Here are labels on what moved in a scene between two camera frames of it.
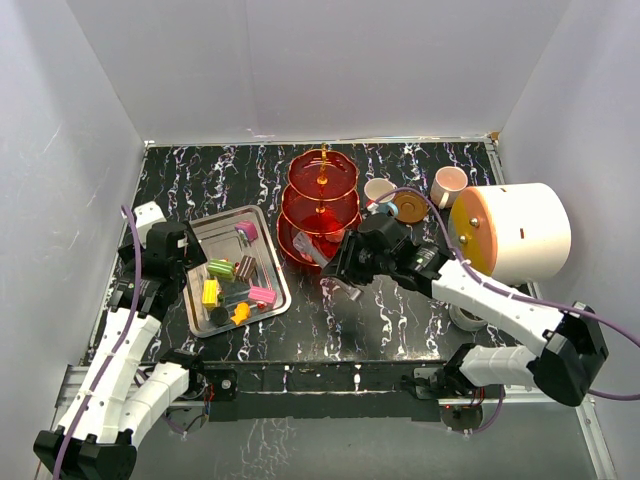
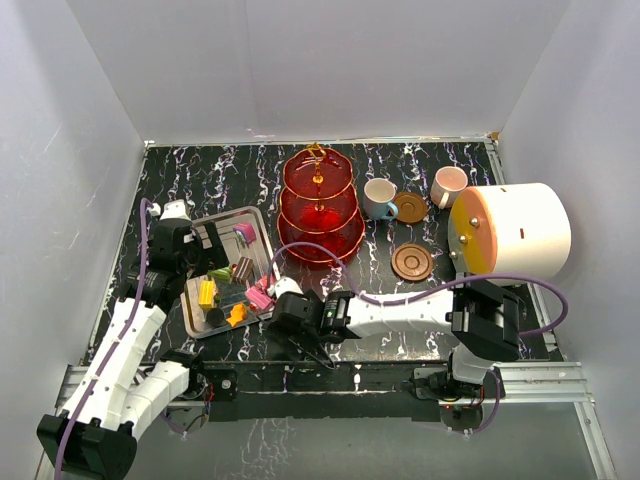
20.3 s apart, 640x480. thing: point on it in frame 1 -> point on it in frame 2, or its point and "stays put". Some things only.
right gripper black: [343, 267] -> [291, 333]
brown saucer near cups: [411, 206] stays put
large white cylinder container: [512, 233] stays put
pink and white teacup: [447, 184] stays put
